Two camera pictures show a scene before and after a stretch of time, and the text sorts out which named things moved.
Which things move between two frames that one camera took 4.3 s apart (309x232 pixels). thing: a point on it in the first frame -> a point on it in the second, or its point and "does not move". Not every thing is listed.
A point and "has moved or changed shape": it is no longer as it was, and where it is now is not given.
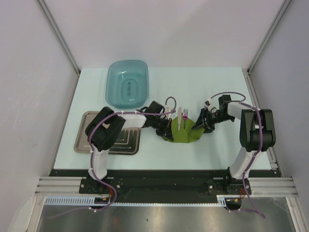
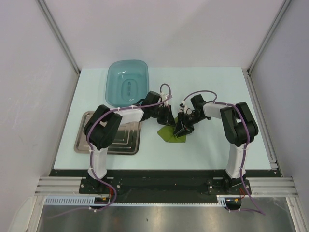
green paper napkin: x=185 y=135 has moved or changed shape
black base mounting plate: x=164 y=181 does not move
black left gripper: x=165 y=132 -> x=167 y=118
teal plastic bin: x=127 y=83 does not move
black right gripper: x=200 y=122 -> x=179 y=126
